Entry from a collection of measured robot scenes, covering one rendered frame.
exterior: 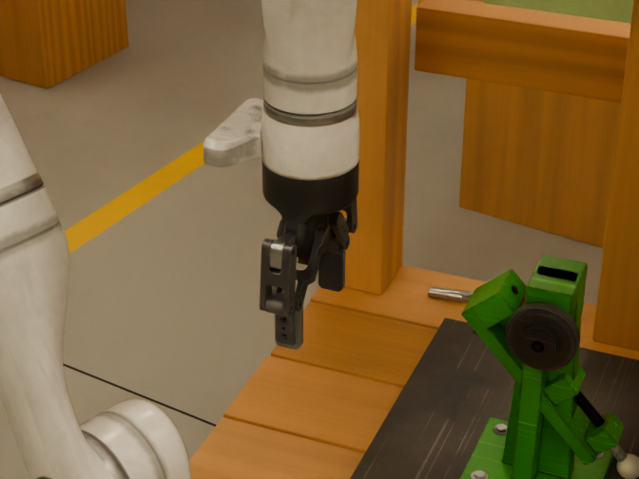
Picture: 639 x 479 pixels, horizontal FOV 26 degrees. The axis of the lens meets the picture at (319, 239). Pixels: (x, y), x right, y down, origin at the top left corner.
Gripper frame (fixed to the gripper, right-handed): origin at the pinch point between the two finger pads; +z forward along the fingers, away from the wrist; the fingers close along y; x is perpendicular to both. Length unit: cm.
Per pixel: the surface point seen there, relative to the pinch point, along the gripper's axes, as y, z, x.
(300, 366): 46, 42, 21
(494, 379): 50, 40, -4
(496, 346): 31.3, 21.6, -8.4
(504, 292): 32.1, 15.3, -8.5
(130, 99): 276, 130, 179
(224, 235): 207, 130, 112
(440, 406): 42, 40, 1
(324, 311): 59, 42, 22
